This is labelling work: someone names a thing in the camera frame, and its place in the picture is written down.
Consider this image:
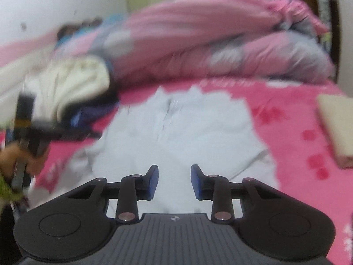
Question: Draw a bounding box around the blue garment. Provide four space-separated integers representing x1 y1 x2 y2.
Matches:
70 108 95 128

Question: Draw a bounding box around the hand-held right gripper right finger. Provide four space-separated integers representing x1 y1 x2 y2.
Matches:
191 165 282 224

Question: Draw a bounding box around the black garment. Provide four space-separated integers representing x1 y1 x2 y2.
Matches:
59 88 121 122

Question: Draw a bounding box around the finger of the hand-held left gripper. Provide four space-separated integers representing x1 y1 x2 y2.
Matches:
55 129 101 142

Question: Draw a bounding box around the person's left hand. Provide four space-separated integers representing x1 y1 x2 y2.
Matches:
0 144 48 180

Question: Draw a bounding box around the beige folded cloth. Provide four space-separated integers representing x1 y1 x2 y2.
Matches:
317 94 353 170

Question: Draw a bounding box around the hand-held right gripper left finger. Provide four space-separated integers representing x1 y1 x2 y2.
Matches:
68 165 160 223

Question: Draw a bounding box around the pink floral blanket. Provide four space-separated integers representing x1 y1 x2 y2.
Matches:
0 77 353 257

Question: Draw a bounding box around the pink floral quilt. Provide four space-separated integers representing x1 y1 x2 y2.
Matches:
55 0 336 85

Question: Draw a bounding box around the pink bed headboard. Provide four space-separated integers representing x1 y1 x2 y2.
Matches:
0 30 59 100

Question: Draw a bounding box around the cream fleece garment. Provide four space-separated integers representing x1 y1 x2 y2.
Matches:
24 57 111 122

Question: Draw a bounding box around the white shirt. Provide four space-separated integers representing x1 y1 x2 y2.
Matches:
85 85 280 216

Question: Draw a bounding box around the dark wooden door frame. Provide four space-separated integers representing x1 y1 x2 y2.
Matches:
312 0 340 84

